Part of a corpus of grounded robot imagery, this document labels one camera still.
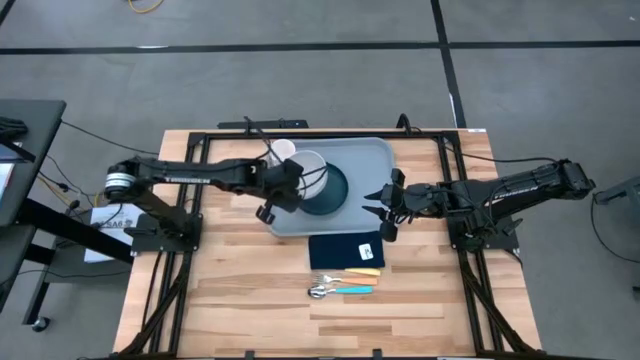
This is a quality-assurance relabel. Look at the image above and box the grey stand leg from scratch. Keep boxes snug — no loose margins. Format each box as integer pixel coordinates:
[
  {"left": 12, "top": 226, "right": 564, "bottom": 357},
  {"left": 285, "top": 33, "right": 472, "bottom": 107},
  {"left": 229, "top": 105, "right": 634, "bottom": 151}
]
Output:
[{"left": 593, "top": 174, "right": 640, "bottom": 206}]

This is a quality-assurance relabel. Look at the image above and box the thin black floor cable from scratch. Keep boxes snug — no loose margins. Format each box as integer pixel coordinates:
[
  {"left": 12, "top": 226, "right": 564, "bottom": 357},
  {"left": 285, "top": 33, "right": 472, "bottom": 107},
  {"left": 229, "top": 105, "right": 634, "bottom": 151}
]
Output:
[{"left": 589, "top": 192, "right": 640, "bottom": 265}]

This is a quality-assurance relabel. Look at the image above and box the black desk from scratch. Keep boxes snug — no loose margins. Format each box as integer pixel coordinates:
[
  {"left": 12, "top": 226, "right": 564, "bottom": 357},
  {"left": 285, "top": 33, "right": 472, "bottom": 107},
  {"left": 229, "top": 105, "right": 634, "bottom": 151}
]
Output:
[{"left": 0, "top": 98, "right": 134, "bottom": 326}]

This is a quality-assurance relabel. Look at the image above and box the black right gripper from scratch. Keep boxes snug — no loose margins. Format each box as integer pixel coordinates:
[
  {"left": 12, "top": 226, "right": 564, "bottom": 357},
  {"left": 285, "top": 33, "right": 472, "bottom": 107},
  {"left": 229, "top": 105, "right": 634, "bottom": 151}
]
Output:
[{"left": 361, "top": 168, "right": 442, "bottom": 243}]

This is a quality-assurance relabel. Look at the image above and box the white paper sheet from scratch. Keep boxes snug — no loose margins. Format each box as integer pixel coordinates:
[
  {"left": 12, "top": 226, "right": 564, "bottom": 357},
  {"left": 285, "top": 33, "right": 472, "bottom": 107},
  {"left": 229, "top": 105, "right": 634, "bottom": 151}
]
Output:
[{"left": 83, "top": 203, "right": 146, "bottom": 265}]

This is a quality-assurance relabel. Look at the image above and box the fork with orange handle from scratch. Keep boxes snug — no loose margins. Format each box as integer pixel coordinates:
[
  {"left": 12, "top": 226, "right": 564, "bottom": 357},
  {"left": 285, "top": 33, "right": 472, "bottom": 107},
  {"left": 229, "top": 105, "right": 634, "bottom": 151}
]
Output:
[{"left": 310, "top": 273, "right": 380, "bottom": 287}]

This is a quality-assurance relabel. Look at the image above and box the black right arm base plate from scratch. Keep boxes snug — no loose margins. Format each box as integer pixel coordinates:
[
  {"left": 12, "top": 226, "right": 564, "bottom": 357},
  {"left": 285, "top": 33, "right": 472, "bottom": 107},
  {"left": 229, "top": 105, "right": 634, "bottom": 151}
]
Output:
[{"left": 447, "top": 209, "right": 521, "bottom": 251}]

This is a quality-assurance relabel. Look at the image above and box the navy cloth napkin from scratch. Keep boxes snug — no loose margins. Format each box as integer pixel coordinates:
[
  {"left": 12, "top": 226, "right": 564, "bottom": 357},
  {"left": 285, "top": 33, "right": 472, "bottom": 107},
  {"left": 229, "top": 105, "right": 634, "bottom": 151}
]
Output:
[{"left": 307, "top": 230, "right": 387, "bottom": 271}]

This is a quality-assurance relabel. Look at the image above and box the black item on desk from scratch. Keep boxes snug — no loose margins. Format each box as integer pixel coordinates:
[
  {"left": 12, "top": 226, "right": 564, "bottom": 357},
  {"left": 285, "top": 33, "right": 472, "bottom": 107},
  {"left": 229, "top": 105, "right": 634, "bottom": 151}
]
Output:
[{"left": 0, "top": 116, "right": 30, "bottom": 144}]

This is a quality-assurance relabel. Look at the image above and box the white ceramic bowl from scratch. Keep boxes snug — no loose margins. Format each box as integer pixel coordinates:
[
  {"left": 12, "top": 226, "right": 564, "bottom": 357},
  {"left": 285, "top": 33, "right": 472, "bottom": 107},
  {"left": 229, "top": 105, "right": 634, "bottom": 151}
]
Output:
[{"left": 285, "top": 149, "right": 330, "bottom": 201}]

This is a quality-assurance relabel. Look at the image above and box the grey plastic tray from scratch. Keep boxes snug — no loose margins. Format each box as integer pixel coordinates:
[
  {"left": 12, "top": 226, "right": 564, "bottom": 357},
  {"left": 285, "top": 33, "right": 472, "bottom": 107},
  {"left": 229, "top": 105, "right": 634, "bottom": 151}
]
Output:
[{"left": 268, "top": 136, "right": 400, "bottom": 238}]

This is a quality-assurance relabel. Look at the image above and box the spoon with teal handle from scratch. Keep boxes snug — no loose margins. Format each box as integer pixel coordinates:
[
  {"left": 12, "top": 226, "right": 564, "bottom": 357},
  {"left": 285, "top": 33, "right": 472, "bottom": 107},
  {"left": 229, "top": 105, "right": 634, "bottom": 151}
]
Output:
[{"left": 307, "top": 284, "right": 375, "bottom": 300}]

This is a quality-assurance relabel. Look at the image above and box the black power bar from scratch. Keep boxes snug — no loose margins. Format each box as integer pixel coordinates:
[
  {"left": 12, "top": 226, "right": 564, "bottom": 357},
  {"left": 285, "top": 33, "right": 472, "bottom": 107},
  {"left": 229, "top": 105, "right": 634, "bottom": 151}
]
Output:
[{"left": 217, "top": 118, "right": 310, "bottom": 131}]

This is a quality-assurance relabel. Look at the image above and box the yellow floor cable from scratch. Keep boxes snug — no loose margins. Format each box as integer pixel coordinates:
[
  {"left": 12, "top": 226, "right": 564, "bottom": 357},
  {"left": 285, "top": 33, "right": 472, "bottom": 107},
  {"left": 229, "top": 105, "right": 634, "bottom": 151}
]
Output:
[{"left": 127, "top": 0, "right": 166, "bottom": 15}]

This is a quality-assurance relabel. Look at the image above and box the black aluminium table frame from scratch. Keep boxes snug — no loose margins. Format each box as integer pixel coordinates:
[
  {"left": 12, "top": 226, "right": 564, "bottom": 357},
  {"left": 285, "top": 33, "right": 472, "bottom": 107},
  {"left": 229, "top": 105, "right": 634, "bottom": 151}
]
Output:
[{"left": 117, "top": 128, "right": 544, "bottom": 360}]

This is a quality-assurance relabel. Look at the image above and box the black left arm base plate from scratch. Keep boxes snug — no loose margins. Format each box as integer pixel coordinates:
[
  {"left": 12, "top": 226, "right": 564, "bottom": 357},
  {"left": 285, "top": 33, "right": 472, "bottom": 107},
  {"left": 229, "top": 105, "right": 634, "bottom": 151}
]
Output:
[{"left": 123, "top": 212, "right": 204, "bottom": 253}]

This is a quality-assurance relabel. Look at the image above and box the white ceramic mug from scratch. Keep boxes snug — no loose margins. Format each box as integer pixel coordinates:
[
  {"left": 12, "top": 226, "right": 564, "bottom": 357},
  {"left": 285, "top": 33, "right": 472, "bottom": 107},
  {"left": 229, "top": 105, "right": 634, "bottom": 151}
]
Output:
[{"left": 268, "top": 138, "right": 297, "bottom": 169}]

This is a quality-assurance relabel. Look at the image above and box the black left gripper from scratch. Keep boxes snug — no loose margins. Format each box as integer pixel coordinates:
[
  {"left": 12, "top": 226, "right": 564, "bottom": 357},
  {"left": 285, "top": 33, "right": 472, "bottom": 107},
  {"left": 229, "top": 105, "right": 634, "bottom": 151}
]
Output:
[{"left": 255, "top": 158, "right": 330, "bottom": 225}]

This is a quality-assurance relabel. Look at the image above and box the dark teal plate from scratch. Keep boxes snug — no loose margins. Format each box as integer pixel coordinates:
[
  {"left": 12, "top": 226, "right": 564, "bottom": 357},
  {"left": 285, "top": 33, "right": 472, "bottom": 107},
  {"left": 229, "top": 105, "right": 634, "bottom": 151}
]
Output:
[{"left": 298, "top": 162, "right": 350, "bottom": 217}]

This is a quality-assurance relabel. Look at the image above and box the long black floor cable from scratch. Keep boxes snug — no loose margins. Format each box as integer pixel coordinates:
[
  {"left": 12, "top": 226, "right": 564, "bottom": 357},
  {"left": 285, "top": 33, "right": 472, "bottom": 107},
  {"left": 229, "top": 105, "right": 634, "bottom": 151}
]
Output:
[{"left": 59, "top": 119, "right": 162, "bottom": 157}]

